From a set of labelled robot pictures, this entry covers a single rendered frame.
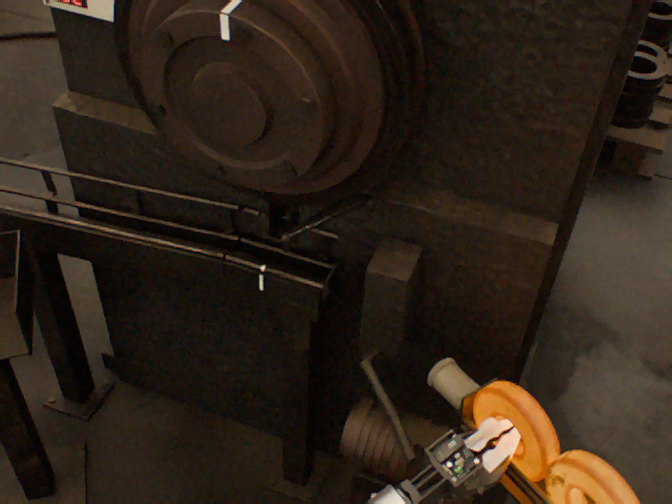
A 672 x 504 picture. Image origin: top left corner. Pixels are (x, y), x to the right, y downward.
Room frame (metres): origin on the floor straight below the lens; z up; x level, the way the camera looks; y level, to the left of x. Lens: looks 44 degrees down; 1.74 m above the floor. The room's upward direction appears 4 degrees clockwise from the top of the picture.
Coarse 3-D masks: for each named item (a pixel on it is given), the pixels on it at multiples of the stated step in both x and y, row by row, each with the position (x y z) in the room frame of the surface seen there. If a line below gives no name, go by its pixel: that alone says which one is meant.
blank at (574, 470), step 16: (560, 464) 0.61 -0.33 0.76; (576, 464) 0.59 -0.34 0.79; (592, 464) 0.59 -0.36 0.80; (608, 464) 0.59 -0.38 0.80; (544, 480) 0.62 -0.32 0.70; (560, 480) 0.60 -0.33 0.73; (576, 480) 0.58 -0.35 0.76; (592, 480) 0.57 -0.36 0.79; (608, 480) 0.56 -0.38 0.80; (624, 480) 0.56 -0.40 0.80; (560, 496) 0.59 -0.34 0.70; (576, 496) 0.59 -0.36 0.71; (592, 496) 0.56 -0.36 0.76; (608, 496) 0.54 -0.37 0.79; (624, 496) 0.54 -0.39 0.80
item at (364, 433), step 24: (360, 408) 0.83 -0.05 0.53; (360, 432) 0.79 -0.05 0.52; (384, 432) 0.79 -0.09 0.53; (408, 432) 0.79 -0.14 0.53; (432, 432) 0.79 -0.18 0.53; (456, 432) 0.80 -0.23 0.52; (360, 456) 0.76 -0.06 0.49; (384, 456) 0.75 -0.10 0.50; (360, 480) 0.77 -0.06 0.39; (384, 480) 0.76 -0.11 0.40
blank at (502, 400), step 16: (496, 384) 0.74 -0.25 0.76; (512, 384) 0.73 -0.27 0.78; (480, 400) 0.73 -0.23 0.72; (496, 400) 0.71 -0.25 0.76; (512, 400) 0.69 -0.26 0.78; (528, 400) 0.69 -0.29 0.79; (480, 416) 0.73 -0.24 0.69; (496, 416) 0.71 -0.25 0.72; (512, 416) 0.68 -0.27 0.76; (528, 416) 0.67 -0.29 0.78; (544, 416) 0.67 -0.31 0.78; (528, 432) 0.66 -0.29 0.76; (544, 432) 0.65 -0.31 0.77; (528, 448) 0.65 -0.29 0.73; (544, 448) 0.63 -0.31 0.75; (528, 464) 0.64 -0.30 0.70; (544, 464) 0.62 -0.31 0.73
